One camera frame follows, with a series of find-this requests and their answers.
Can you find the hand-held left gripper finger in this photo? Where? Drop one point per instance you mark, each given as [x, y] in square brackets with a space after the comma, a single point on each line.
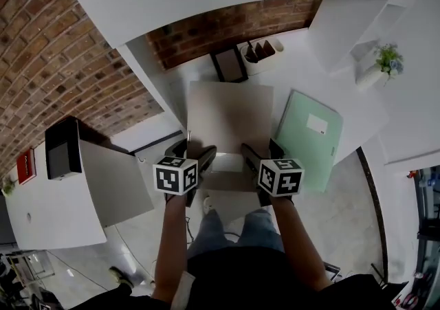
[178, 150]
[207, 159]

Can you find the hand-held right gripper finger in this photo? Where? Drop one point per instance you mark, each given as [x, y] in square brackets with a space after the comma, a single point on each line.
[276, 150]
[251, 161]

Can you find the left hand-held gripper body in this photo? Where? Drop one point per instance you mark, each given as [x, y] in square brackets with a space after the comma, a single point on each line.
[172, 178]

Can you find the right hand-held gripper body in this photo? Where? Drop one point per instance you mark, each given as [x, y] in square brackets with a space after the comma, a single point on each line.
[282, 178]

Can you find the green file box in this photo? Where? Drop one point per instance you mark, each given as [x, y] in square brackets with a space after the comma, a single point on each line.
[309, 150]

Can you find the beige file box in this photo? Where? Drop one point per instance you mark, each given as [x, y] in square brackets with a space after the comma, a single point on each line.
[230, 112]

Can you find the person's left forearm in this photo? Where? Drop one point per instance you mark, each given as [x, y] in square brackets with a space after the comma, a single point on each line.
[172, 243]

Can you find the person's right forearm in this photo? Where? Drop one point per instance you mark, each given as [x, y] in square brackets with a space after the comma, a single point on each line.
[299, 243]

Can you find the person's white shoe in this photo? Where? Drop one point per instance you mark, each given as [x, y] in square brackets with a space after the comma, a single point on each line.
[206, 205]

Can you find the person's blue jeans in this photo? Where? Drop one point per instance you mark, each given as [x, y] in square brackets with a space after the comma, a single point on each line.
[213, 233]

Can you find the white desk with drawers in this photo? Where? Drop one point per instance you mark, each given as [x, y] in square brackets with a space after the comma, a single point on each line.
[299, 68]

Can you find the cream desk organizer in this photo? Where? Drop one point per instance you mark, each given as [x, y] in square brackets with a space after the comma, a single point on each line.
[264, 63]

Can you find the black pen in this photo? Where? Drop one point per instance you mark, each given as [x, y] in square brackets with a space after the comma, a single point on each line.
[251, 49]

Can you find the person's black shirt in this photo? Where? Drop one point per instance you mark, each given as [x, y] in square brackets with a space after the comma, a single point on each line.
[258, 281]

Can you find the black box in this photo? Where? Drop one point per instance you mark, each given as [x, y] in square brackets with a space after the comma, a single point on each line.
[63, 150]

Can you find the white ribbed vase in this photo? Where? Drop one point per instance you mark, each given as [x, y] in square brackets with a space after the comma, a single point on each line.
[369, 78]

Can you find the white side cabinet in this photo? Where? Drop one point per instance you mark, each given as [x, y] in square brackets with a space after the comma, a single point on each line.
[58, 216]

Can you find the red book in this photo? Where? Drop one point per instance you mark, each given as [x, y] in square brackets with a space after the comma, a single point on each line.
[26, 166]

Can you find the dark framed glass door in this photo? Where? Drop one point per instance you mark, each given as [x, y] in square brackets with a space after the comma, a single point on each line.
[426, 233]

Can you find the small green plant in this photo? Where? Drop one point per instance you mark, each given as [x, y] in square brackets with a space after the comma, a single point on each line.
[8, 185]

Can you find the dark picture frame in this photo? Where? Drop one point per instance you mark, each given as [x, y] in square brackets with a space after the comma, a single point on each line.
[229, 64]

